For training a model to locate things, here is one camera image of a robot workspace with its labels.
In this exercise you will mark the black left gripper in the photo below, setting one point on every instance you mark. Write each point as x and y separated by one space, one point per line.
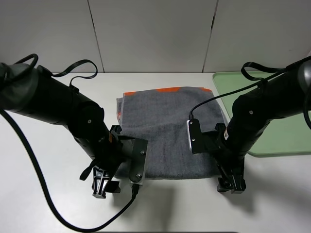
114 149

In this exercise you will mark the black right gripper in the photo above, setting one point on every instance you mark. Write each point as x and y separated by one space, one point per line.
228 162

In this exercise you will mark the grey and orange towel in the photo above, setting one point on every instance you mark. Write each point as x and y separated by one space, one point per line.
160 116

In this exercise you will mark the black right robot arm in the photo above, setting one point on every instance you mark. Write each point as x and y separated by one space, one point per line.
284 96

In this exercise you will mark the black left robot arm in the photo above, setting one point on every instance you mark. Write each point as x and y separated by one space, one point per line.
35 93

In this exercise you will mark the green plastic tray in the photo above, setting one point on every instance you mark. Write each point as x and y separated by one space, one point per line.
290 136

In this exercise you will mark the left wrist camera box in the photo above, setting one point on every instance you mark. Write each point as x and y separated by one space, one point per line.
137 161

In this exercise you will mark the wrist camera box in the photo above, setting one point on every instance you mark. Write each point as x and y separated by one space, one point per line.
137 161
195 137

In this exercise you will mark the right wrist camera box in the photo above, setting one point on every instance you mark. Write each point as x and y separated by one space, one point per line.
195 137

